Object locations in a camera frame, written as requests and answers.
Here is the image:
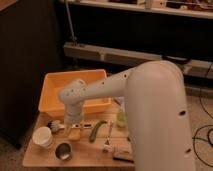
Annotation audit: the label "dark cabinet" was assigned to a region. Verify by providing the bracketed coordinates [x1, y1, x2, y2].
[0, 0, 62, 149]

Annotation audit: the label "yellow apple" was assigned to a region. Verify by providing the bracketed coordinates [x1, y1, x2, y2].
[68, 129, 81, 141]

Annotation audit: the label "dish brush white handle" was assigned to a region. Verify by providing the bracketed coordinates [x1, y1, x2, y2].
[47, 120, 92, 133]

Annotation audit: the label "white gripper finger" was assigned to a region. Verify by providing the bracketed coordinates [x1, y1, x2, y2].
[77, 124, 83, 131]
[66, 125, 71, 134]

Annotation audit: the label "silver fork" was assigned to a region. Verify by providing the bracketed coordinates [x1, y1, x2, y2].
[102, 121, 114, 152]

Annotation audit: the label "grey metal rail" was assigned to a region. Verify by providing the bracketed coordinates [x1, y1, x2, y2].
[63, 42, 213, 78]

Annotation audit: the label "small metal cup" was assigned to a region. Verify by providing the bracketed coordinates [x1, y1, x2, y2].
[55, 143, 72, 160]

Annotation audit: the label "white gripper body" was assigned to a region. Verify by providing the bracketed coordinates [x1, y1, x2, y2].
[64, 104, 84, 125]

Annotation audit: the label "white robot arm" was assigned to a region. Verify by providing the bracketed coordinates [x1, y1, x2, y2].
[59, 60, 196, 171]

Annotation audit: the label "white paper cup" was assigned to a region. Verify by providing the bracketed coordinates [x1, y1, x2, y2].
[32, 126, 53, 148]

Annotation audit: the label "white shelf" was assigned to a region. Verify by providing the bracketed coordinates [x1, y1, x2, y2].
[59, 0, 213, 19]

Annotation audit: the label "yellow plastic bin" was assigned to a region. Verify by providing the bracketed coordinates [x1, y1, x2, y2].
[38, 69, 111, 118]

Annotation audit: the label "green cucumber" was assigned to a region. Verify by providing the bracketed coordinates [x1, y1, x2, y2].
[89, 120, 108, 143]

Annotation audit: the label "black cables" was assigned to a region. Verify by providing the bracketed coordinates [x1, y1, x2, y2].
[191, 63, 213, 169]

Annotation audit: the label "dark brown block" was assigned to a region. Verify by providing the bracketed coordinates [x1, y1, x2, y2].
[113, 148, 134, 163]

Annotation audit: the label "green plastic cup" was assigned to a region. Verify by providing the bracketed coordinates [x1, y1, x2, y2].
[116, 111, 127, 128]

